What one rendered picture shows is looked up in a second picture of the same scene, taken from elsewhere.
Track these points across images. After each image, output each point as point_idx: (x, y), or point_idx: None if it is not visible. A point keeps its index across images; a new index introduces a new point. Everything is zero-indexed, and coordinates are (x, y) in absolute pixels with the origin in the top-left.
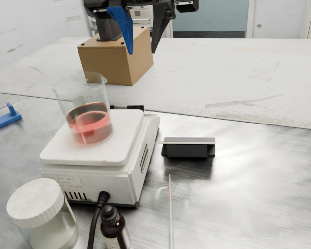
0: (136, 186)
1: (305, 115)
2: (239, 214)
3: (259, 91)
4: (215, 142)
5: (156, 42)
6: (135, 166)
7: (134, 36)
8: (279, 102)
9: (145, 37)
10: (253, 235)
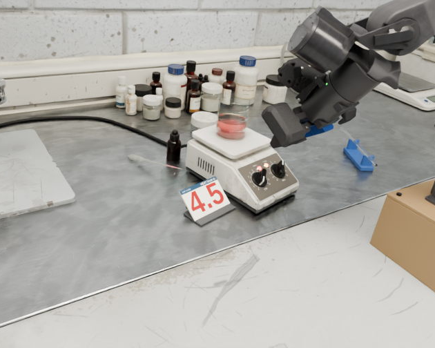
0: (188, 155)
1: (150, 297)
2: (132, 192)
3: (235, 317)
4: (196, 224)
5: (273, 139)
6: (192, 148)
7: (424, 212)
8: (193, 306)
9: None
10: (117, 187)
